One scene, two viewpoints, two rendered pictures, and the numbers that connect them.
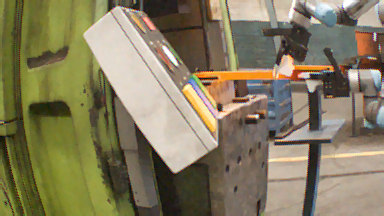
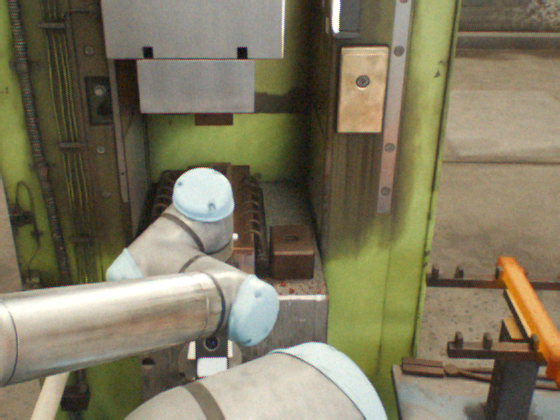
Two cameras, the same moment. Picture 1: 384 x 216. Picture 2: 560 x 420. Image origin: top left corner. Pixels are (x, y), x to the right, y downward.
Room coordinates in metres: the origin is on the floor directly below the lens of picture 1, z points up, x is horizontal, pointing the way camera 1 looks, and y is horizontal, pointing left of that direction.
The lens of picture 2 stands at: (0.96, -1.13, 1.66)
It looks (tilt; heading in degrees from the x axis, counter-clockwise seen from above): 27 degrees down; 58
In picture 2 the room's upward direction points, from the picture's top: 1 degrees clockwise
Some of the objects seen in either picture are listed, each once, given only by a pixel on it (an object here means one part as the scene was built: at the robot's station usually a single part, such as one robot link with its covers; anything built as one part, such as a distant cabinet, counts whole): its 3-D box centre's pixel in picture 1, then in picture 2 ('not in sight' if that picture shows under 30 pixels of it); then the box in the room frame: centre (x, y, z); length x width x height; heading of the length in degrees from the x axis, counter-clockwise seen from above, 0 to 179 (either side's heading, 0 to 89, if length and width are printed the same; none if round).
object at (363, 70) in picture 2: (212, 1); (361, 90); (1.79, -0.12, 1.27); 0.09 x 0.02 x 0.17; 152
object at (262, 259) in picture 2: not in sight; (259, 223); (1.64, 0.02, 0.95); 0.34 x 0.03 x 0.03; 62
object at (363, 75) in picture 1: (370, 81); not in sight; (1.20, -0.60, 0.98); 0.11 x 0.08 x 0.09; 62
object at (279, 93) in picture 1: (241, 101); not in sight; (5.60, -0.54, 0.36); 1.20 x 0.80 x 0.72; 64
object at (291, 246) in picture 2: (226, 87); (291, 251); (1.64, -0.11, 0.95); 0.12 x 0.08 x 0.06; 62
